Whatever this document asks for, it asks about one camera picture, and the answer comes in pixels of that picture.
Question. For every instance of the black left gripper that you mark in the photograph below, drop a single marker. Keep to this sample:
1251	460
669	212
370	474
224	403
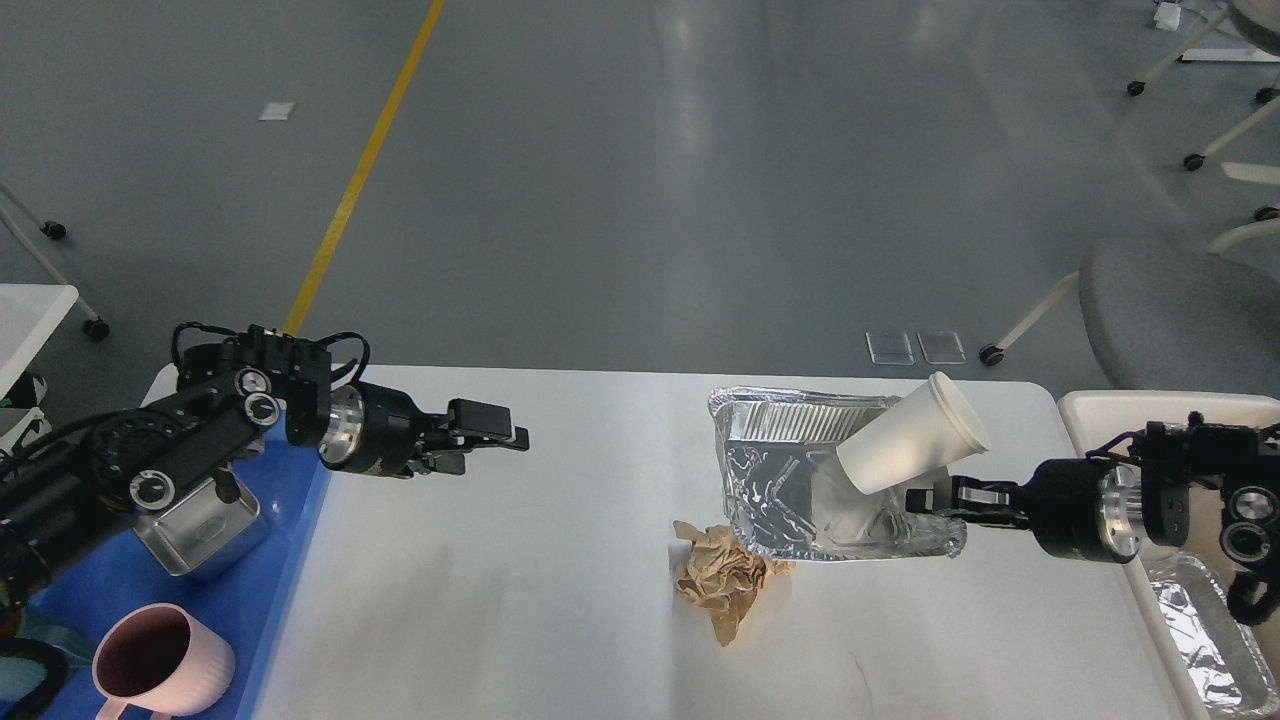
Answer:
380	431

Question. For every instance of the black white sneaker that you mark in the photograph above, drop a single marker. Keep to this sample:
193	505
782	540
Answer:
22	420

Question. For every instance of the pink ribbed mug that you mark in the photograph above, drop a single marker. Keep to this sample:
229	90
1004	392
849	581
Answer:
162	659

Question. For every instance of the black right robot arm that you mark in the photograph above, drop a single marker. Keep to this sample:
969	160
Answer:
1239	464

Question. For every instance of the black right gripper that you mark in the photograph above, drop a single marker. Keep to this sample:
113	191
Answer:
1080	509

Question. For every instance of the grey office chair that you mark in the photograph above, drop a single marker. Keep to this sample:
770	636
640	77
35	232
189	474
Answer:
1164	319

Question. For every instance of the blue plastic tray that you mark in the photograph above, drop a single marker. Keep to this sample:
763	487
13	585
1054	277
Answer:
245	604

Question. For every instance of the white paper cup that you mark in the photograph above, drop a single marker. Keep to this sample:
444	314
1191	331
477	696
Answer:
926	430

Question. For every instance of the aluminium foil tray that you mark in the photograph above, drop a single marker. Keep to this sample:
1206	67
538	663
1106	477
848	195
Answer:
787	496

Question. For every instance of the teal ceramic mug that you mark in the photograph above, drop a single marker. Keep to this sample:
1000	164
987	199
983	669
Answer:
39	654

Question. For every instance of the foil tray in bin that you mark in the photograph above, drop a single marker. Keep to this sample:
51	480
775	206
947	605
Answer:
1223	661

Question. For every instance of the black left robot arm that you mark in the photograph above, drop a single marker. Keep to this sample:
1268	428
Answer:
72	491

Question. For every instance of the white side table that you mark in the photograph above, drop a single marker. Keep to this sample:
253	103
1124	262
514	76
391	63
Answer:
31	312

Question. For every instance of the stainless steel tray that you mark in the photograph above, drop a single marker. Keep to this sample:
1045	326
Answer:
208	531

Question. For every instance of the brown paper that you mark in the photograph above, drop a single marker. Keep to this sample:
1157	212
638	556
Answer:
721	577

